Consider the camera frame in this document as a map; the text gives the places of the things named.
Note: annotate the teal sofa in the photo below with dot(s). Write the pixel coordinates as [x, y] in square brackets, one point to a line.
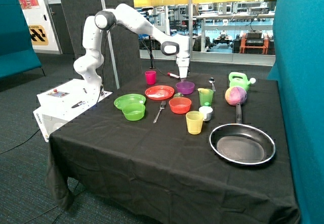
[17, 53]

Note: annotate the orange-red plastic bowl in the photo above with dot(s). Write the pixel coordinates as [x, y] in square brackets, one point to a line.
[180, 105]

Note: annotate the white robot control box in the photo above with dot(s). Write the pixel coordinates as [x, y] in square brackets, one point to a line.
[65, 102]

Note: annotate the teal partition wall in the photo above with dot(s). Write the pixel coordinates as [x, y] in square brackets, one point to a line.
[298, 68]

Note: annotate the small white jar green lid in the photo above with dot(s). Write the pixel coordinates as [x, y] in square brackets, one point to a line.
[207, 111]

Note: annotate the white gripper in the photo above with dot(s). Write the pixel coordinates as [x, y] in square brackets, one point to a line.
[183, 66]

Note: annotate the silver metal spoon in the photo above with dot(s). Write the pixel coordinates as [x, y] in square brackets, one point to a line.
[212, 82]

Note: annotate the red white marker pen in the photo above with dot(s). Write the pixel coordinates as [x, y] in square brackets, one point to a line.
[173, 75]

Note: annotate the yellow plastic cup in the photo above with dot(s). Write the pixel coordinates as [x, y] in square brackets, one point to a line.
[194, 120]

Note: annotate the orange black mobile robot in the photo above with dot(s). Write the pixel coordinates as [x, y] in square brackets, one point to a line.
[256, 42]

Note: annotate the black frying pan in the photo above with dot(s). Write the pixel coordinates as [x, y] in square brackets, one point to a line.
[242, 144]

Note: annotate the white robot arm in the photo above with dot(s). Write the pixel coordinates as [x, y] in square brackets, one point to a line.
[124, 24]

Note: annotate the green plastic bowl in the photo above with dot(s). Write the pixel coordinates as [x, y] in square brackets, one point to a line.
[134, 112]

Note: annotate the orange-red plastic plate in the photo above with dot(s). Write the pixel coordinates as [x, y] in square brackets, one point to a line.
[159, 92]

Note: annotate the green plastic plate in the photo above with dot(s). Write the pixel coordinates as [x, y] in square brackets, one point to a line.
[127, 99]

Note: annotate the green transparent plastic cup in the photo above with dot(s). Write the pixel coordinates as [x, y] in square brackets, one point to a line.
[206, 96]

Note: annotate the white lab workbench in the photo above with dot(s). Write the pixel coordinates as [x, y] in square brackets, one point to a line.
[212, 22]

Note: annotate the silver metal fork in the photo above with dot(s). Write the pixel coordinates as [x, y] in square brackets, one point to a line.
[162, 107]

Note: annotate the multicolour plush ball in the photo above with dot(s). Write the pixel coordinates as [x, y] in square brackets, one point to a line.
[235, 95]

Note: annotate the yellow black warning sign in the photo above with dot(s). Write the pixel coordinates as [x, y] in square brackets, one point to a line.
[38, 35]

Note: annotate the purple plastic bowl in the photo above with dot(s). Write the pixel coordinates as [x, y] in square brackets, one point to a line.
[185, 87]

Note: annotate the green toy bell pepper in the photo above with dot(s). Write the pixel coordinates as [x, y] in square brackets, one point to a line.
[177, 95]

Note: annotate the green toy watering can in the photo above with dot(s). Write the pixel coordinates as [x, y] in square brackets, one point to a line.
[241, 80]

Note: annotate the pink plastic cup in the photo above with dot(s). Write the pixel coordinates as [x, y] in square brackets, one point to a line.
[150, 77]

